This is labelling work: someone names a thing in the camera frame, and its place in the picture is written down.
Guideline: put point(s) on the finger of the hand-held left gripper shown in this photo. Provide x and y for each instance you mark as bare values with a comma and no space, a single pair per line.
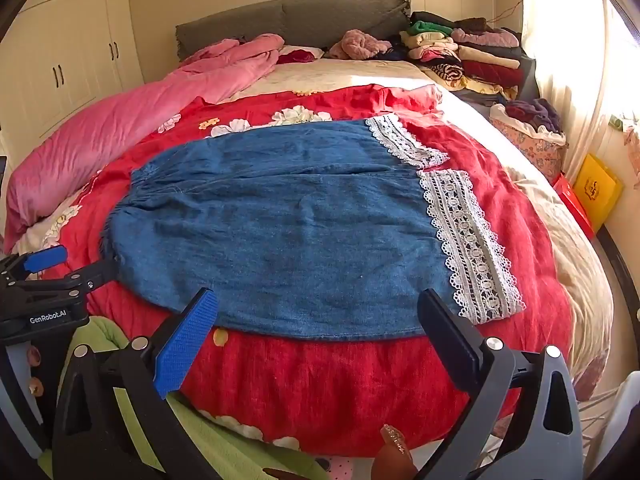
46,258
92,274

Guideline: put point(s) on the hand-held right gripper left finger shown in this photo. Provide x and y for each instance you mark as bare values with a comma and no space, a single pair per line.
184,347

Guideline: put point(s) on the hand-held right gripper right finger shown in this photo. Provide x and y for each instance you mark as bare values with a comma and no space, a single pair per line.
447,335

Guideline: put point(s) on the person's left hand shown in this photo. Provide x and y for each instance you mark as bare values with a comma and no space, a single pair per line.
35,356

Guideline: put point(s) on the person's right hand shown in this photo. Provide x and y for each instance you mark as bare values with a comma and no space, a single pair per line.
397,457

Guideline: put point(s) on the person's green robe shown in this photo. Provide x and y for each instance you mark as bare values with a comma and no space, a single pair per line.
235,452

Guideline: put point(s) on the red floral blanket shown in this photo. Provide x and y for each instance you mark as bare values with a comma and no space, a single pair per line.
325,385

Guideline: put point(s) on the pink quilt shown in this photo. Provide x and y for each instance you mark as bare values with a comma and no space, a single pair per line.
100,130

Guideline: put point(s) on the cream bed sheet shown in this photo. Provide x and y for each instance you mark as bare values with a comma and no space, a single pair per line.
565,240

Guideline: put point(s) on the red box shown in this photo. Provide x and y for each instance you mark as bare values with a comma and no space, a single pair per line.
572,205

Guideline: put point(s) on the floral fabric basket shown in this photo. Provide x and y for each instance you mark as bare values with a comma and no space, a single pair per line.
535,152

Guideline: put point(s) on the yellow paper bag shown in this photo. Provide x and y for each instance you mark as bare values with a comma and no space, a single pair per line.
597,187

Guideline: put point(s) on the cream wardrobe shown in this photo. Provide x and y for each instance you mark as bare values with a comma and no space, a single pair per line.
60,35

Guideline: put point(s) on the purple clothes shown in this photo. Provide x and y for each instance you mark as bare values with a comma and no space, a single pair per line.
537,112

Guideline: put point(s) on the pile of folded clothes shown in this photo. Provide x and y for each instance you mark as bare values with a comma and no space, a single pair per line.
475,55

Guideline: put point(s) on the dark red garment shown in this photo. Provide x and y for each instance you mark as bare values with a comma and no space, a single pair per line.
295,56

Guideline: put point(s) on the pink fluffy garment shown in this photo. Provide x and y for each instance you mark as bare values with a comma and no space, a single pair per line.
357,44

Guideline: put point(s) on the white pillow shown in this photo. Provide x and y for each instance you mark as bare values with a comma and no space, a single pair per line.
316,52

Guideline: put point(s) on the cream curtain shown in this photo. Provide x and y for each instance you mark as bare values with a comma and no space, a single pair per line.
560,35

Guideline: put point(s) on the grey padded headboard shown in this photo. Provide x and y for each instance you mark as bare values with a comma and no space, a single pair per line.
300,20

